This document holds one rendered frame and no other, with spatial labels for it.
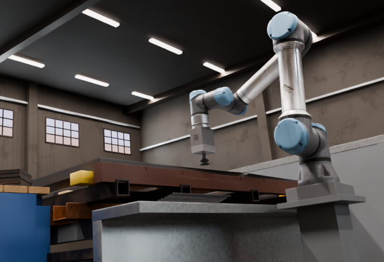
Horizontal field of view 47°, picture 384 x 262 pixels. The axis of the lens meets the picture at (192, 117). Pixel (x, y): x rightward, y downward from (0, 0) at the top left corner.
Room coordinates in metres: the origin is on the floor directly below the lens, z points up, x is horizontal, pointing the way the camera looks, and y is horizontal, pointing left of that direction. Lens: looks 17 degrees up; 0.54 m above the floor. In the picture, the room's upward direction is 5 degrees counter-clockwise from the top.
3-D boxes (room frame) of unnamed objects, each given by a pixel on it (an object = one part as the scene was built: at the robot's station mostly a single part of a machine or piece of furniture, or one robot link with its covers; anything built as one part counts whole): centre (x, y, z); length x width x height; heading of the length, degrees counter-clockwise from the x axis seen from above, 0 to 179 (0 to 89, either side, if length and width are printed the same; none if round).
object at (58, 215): (2.05, -0.09, 0.70); 1.66 x 0.08 x 0.05; 140
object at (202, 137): (1.81, -0.03, 0.99); 0.10 x 0.09 x 0.16; 52
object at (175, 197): (1.46, 0.06, 0.70); 0.39 x 0.12 x 0.04; 140
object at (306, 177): (1.65, -0.44, 0.78); 0.15 x 0.15 x 0.10
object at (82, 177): (1.38, 0.36, 0.79); 0.06 x 0.05 x 0.04; 50
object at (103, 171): (1.94, -0.22, 0.80); 1.62 x 0.04 x 0.06; 140
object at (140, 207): (1.71, -0.19, 0.67); 1.30 x 0.20 x 0.03; 140
